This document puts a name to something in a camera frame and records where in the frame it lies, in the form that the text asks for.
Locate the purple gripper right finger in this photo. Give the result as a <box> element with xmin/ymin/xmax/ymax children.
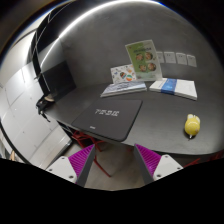
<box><xmin>133</xmin><ymin>143</ymin><xmax>184</xmax><ymax>186</ymax></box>

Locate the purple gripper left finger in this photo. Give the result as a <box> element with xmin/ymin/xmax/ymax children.
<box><xmin>46</xmin><ymin>143</ymin><xmax>97</xmax><ymax>188</ymax></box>

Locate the black mouse pad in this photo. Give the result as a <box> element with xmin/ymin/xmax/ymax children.
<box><xmin>72</xmin><ymin>99</ymin><xmax>142</xmax><ymax>142</ymax></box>

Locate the yellow computer mouse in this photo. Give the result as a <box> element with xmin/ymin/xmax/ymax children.
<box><xmin>184</xmin><ymin>114</ymin><xmax>200</xmax><ymax>138</ymax></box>

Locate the black clamp on table edge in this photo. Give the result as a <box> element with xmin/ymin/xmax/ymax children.
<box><xmin>36</xmin><ymin>95</ymin><xmax>55</xmax><ymax>121</ymax></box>

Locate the grey magazine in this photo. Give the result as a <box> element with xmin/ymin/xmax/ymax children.
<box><xmin>101</xmin><ymin>81</ymin><xmax>147</xmax><ymax>97</ymax></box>

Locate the white and blue book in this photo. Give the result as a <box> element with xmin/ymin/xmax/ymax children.
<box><xmin>149</xmin><ymin>78</ymin><xmax>197</xmax><ymax>100</ymax></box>

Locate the white card with stickers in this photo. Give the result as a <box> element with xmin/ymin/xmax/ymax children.
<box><xmin>111</xmin><ymin>64</ymin><xmax>136</xmax><ymax>83</ymax></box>

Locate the green leaflet with photos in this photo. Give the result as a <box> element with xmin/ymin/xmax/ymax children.
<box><xmin>126</xmin><ymin>40</ymin><xmax>163</xmax><ymax>81</ymax></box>

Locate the red chair frame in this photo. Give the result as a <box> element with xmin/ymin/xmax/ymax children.
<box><xmin>72</xmin><ymin>131</ymin><xmax>110</xmax><ymax>177</ymax></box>

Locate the white wall paper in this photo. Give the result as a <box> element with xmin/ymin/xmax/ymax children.
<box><xmin>176</xmin><ymin>53</ymin><xmax>187</xmax><ymax>65</ymax></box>
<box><xmin>164</xmin><ymin>52</ymin><xmax>176</xmax><ymax>64</ymax></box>
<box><xmin>187</xmin><ymin>55</ymin><xmax>197</xmax><ymax>67</ymax></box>
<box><xmin>157</xmin><ymin>51</ymin><xmax>165</xmax><ymax>63</ymax></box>

